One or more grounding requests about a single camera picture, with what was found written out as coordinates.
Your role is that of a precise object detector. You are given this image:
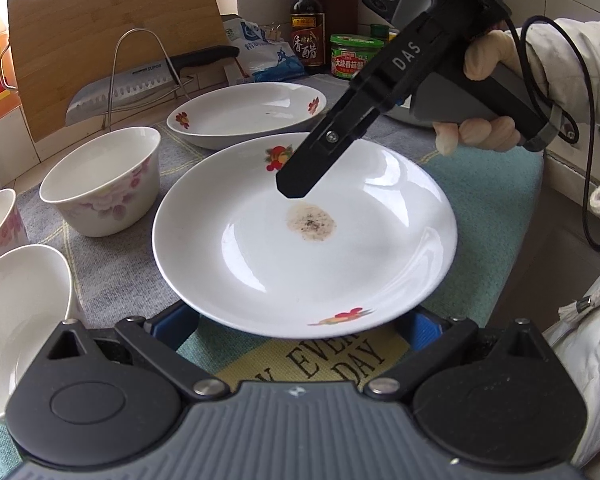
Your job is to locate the teal printed mat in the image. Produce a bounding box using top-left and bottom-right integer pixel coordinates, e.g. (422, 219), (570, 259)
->
(0, 147), (547, 480)

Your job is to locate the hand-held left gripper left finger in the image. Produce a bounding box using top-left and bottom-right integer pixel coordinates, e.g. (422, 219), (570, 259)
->
(45, 301), (228, 404)

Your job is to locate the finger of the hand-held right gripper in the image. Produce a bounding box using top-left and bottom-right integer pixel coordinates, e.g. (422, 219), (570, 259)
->
(275, 91), (382, 201)

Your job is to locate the green-lidded sauce jar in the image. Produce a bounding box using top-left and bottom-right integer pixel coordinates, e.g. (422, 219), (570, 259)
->
(329, 33), (385, 82)

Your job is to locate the white fruit-print deep plate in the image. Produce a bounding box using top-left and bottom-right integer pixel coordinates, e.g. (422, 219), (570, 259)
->
(166, 82), (329, 151)

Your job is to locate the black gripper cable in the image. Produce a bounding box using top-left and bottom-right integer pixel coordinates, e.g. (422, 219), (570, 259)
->
(504, 14), (600, 253)

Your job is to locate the grey checked cloth mat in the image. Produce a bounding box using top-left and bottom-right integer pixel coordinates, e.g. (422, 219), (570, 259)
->
(17, 74), (433, 332)

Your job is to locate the dark vinegar bottle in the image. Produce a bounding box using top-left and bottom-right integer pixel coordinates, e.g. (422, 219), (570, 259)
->
(290, 0), (328, 69)

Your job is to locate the person's right forearm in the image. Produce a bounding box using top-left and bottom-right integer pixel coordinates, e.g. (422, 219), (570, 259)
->
(522, 14), (600, 127)

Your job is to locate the person's white jacket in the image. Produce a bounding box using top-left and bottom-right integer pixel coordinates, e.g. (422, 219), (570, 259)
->
(540, 175), (600, 472)

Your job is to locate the plain white bowl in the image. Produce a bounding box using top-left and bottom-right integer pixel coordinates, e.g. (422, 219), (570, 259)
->
(0, 245), (87, 422)

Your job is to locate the person's right hand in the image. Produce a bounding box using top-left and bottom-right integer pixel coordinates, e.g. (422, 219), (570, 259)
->
(432, 29), (529, 157)

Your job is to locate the wooden cutting board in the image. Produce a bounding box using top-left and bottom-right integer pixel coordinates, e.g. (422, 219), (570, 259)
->
(6, 0), (237, 144)

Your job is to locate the metal wire rack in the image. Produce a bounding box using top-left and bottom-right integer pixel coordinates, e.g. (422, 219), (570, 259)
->
(100, 28), (197, 134)

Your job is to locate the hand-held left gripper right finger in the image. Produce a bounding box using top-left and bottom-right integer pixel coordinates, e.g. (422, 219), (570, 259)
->
(362, 305), (549, 397)

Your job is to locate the black-handled kitchen knife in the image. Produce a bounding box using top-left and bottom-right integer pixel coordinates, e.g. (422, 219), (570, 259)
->
(64, 45), (241, 128)

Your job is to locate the blue and white plastic bag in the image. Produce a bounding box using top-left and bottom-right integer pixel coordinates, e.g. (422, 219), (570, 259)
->
(222, 16), (307, 84)

